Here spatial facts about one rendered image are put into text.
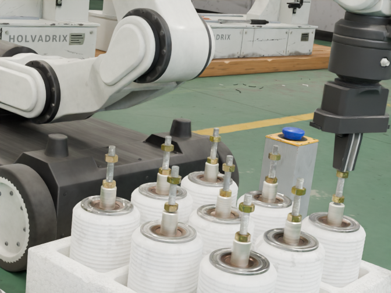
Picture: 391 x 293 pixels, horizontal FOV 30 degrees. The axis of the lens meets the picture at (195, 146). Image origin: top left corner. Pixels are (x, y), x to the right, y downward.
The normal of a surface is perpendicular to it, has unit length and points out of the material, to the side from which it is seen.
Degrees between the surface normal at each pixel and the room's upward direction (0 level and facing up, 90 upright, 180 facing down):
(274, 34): 90
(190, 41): 73
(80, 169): 45
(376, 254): 0
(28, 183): 30
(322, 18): 90
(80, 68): 90
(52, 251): 0
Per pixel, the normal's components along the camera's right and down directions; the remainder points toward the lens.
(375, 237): 0.11, -0.96
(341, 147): -0.86, 0.04
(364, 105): 0.50, 0.27
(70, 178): 0.60, -0.50
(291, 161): -0.64, 0.12
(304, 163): 0.76, 0.24
